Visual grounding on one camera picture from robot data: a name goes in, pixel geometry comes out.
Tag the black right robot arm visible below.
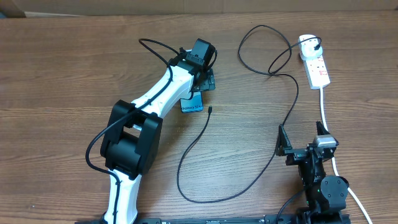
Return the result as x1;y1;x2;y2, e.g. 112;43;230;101
275;121;351;223

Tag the white USB wall charger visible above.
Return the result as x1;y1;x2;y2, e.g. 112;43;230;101
298;34;323;61

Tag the black Samsung Galaxy smartphone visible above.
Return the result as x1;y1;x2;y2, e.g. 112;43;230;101
180;91;203;113

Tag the white power strip cord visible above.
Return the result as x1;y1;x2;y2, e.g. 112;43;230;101
319;86;374;224

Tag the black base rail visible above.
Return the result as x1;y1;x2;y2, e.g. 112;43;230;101
75;214;351;224

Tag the white power strip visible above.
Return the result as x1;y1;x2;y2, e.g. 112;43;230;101
303;56;330;90

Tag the black USB charging cable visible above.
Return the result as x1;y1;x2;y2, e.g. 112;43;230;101
177;24;323;204

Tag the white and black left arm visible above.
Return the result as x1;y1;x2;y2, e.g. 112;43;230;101
100;39;217;223

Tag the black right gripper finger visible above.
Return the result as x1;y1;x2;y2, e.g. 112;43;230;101
275;124;292;156
316;121;330;136

